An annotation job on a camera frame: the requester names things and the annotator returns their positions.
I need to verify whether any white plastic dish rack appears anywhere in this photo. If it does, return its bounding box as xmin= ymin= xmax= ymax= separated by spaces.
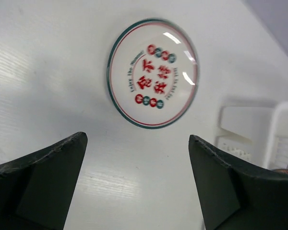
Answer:
xmin=216 ymin=102 xmax=288 ymax=174

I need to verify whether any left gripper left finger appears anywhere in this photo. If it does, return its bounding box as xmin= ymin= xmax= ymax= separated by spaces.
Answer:
xmin=0 ymin=132 xmax=88 ymax=230

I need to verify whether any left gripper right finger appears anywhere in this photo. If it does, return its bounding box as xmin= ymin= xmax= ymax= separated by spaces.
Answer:
xmin=189 ymin=135 xmax=288 ymax=230

